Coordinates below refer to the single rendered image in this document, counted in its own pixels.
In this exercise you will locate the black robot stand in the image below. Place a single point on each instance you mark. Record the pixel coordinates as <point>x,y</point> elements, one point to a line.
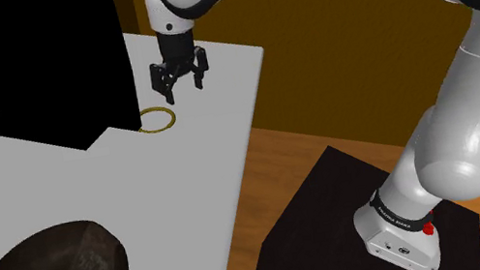
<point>311,229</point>

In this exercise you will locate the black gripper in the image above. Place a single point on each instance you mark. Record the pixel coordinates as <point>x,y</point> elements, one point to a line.
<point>176,46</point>

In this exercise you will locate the large black block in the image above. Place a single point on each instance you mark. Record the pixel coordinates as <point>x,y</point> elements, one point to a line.
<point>28,61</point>

